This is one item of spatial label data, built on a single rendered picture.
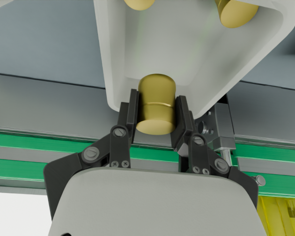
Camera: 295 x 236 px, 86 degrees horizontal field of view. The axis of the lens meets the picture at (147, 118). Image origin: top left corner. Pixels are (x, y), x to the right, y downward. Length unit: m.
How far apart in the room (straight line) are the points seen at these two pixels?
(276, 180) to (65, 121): 0.41
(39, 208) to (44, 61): 0.37
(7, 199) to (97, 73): 0.40
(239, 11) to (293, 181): 0.29
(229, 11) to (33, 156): 0.39
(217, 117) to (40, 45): 0.34
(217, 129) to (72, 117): 0.29
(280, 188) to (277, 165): 0.04
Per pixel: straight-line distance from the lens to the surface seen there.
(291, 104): 0.44
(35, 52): 0.38
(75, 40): 0.32
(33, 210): 0.55
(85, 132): 0.35
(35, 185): 0.59
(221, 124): 0.30
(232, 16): 0.20
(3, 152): 0.42
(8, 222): 0.58
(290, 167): 0.39
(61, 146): 0.38
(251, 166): 0.34
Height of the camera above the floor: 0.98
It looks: 26 degrees down
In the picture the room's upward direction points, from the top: 176 degrees counter-clockwise
